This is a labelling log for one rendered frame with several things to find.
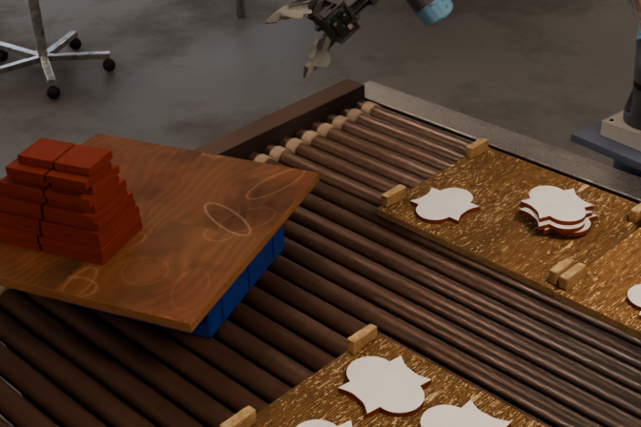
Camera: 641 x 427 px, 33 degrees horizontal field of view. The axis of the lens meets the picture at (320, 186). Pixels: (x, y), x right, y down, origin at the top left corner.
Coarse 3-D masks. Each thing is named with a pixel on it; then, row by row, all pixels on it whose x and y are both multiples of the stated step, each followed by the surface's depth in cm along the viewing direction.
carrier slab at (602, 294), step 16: (624, 240) 197; (640, 240) 197; (608, 256) 193; (624, 256) 193; (640, 256) 192; (592, 272) 189; (608, 272) 189; (624, 272) 188; (640, 272) 188; (560, 288) 185; (576, 288) 185; (592, 288) 185; (608, 288) 184; (624, 288) 184; (576, 304) 182; (592, 304) 181; (608, 304) 180; (624, 304) 180; (608, 320) 178; (624, 320) 176; (640, 320) 176; (640, 336) 174
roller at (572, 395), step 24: (288, 240) 204; (312, 264) 198; (336, 264) 197; (360, 288) 191; (384, 288) 190; (408, 312) 184; (456, 336) 178; (480, 360) 174; (504, 360) 172; (528, 384) 168; (552, 384) 166; (576, 408) 163; (600, 408) 161
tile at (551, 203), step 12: (540, 192) 206; (552, 192) 206; (564, 192) 205; (528, 204) 202; (540, 204) 202; (552, 204) 202; (564, 204) 202; (576, 204) 201; (588, 204) 201; (540, 216) 198; (552, 216) 198; (564, 216) 198; (576, 216) 198
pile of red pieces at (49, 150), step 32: (32, 160) 174; (64, 160) 173; (96, 160) 173; (0, 192) 180; (32, 192) 175; (64, 192) 174; (96, 192) 173; (128, 192) 183; (0, 224) 183; (32, 224) 179; (64, 224) 177; (96, 224) 174; (128, 224) 182; (96, 256) 177
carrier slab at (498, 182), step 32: (480, 160) 226; (512, 160) 225; (416, 192) 215; (480, 192) 214; (512, 192) 214; (576, 192) 213; (416, 224) 205; (448, 224) 204; (480, 224) 204; (512, 224) 203; (608, 224) 202; (640, 224) 203; (480, 256) 195; (512, 256) 194; (544, 256) 194; (576, 256) 193; (544, 288) 186
